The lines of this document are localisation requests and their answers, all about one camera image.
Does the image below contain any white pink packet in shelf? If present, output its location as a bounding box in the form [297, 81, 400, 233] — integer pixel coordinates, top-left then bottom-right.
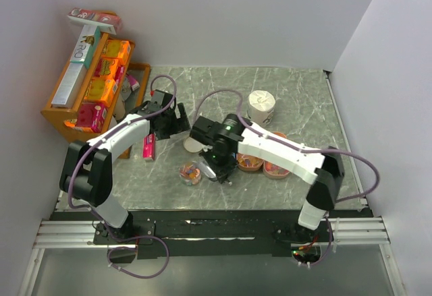
[121, 73, 140, 101]

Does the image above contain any pink toothpaste box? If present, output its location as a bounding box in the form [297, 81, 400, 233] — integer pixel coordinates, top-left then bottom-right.
[142, 134, 156, 161]

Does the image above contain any silver metal scoop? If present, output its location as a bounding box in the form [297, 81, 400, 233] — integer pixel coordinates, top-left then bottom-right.
[198, 160, 217, 181]

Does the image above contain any teal white long box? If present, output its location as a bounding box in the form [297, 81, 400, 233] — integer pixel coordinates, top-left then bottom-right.
[70, 25, 101, 69]

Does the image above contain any wooden shelf rack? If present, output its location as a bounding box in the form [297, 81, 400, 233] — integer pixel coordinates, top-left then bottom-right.
[41, 32, 151, 142]

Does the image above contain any gold jar lid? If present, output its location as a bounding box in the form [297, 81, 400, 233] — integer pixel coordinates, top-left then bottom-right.
[183, 137, 212, 153]

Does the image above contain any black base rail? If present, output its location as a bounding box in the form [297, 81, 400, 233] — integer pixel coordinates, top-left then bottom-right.
[92, 208, 374, 260]

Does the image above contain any pink tray of lollipops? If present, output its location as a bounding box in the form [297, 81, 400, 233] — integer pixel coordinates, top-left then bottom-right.
[236, 153, 264, 172]

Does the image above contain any pink box on top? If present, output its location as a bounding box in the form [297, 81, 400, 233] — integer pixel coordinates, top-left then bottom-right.
[67, 7, 123, 35]

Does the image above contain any orange smiley box top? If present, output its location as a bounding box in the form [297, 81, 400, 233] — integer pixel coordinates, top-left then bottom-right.
[101, 40, 131, 65]

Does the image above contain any orange red snack box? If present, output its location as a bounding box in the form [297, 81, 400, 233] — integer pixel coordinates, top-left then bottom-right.
[92, 57, 122, 80]

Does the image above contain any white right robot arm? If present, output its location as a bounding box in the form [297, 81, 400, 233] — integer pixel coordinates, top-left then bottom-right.
[190, 114, 345, 241]

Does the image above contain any silver long box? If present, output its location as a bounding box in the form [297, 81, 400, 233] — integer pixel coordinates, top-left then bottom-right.
[51, 63, 87, 109]

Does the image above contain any orange smiley box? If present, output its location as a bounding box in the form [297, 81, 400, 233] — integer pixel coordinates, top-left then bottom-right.
[101, 40, 131, 65]
[84, 78, 117, 107]

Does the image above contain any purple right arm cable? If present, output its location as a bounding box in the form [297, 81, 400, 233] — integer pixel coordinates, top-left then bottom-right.
[194, 88, 381, 270]

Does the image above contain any clear glass jar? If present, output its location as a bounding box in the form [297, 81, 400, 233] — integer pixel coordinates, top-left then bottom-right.
[179, 162, 201, 186]

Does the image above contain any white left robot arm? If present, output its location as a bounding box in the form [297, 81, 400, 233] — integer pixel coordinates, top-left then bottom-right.
[59, 90, 190, 243]

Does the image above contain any orange smiley box lower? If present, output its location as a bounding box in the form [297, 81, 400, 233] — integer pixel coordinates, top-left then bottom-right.
[84, 78, 117, 107]

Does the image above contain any pink smiley box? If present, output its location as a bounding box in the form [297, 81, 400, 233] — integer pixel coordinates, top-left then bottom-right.
[74, 102, 107, 133]

